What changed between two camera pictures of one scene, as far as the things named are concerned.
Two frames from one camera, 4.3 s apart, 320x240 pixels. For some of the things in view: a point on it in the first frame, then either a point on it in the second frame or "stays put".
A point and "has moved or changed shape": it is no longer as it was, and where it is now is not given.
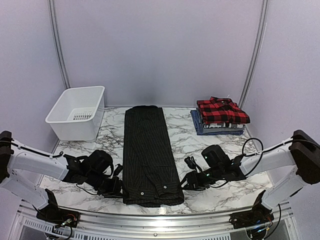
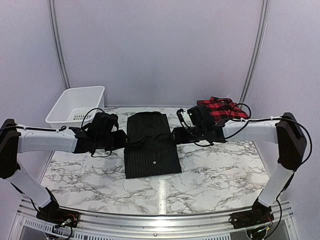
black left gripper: [114, 190] → [121, 142]
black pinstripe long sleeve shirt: [151, 177] has moved or changed shape
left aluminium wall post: [58, 42] stays put
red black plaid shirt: [222, 110] stays put
